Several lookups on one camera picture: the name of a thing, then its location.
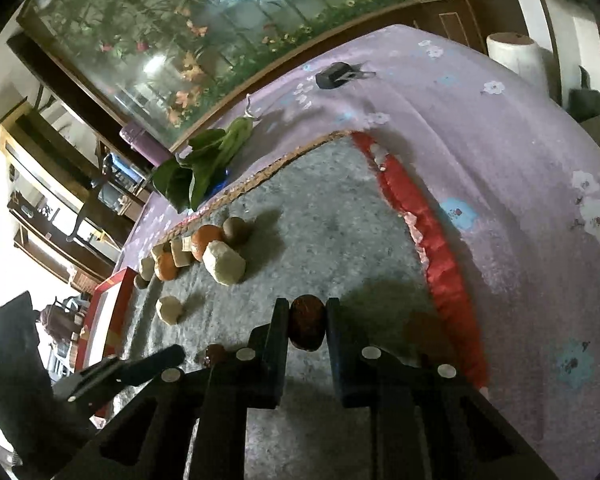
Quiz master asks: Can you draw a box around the dark red jujube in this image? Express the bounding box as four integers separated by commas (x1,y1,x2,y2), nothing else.
287,295,327,352

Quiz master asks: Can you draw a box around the small pale fruit chunk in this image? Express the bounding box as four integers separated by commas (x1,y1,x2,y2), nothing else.
156,296,183,326

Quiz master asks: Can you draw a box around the red framed white tray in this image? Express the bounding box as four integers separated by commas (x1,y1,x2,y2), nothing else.
74,266,141,420

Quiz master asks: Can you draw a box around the orange tangerine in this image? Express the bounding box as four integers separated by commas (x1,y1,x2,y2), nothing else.
155,252,178,282
189,224,224,262

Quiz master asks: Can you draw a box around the large pale fruit chunk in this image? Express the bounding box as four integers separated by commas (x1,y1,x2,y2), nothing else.
202,240,246,286

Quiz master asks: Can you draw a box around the pale fruit cube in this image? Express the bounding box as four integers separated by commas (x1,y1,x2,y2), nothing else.
170,237,193,269

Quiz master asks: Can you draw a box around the brown kiwi fruit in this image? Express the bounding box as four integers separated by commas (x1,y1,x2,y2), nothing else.
222,217,251,247

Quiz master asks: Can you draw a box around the green leafy vegetable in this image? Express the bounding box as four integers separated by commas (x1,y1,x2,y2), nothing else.
151,116,254,212

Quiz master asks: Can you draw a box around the purple thermos bottle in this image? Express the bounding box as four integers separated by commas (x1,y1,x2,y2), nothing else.
120,122,172,167

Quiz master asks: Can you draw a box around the purple floral tablecloth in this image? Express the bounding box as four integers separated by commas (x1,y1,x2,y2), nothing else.
120,25,600,479

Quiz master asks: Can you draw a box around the small black device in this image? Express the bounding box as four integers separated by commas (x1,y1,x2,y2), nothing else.
314,62,376,90

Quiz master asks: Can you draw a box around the floral glass partition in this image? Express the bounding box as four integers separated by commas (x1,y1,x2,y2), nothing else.
19,0,410,148

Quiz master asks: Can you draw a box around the white paper roll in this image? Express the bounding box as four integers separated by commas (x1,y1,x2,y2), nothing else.
486,32,550,96

